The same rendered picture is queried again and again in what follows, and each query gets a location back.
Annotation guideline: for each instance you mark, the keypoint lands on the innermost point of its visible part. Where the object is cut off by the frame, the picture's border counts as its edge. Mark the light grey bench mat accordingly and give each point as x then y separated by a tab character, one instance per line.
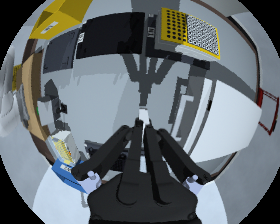
104	92

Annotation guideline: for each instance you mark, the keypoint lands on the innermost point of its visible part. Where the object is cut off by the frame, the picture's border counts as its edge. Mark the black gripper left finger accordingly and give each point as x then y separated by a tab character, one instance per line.
90	172

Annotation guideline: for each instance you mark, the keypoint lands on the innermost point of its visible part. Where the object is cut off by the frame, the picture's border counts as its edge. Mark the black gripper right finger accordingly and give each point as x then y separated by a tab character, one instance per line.
185	169

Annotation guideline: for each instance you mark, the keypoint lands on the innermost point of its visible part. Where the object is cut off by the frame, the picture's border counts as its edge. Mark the yellow bin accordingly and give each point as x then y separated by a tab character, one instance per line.
59	16

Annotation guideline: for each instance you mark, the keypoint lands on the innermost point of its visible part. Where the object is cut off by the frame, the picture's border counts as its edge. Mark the blue open-top bin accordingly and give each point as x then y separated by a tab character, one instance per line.
60	168

